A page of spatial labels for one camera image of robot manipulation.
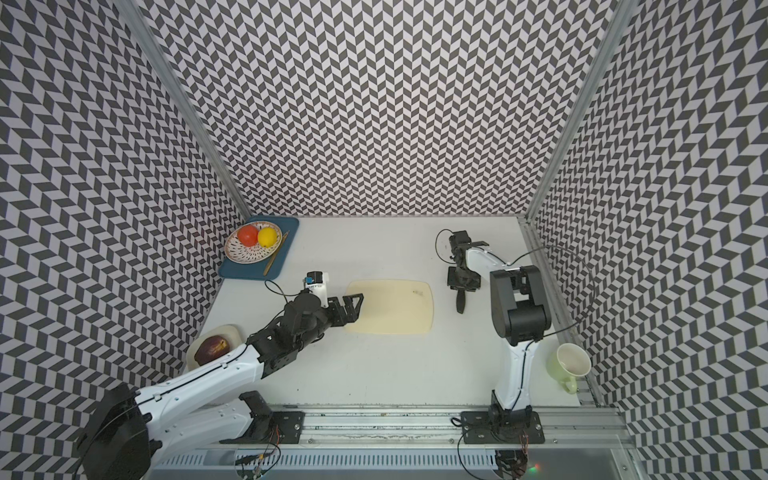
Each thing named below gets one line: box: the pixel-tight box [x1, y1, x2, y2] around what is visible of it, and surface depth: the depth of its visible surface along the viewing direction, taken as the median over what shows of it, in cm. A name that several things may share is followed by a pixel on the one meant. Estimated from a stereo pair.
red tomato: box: [237, 224, 259, 247], surface depth 110 cm
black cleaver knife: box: [456, 289, 466, 314], surface depth 98 cm
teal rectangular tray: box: [218, 215, 300, 281], surface depth 106 cm
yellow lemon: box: [258, 227, 277, 248], surface depth 109 cm
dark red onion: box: [194, 336, 230, 366], surface depth 82 cm
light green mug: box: [546, 343, 592, 395], surface depth 77 cm
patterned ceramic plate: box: [224, 221, 283, 264], surface depth 110 cm
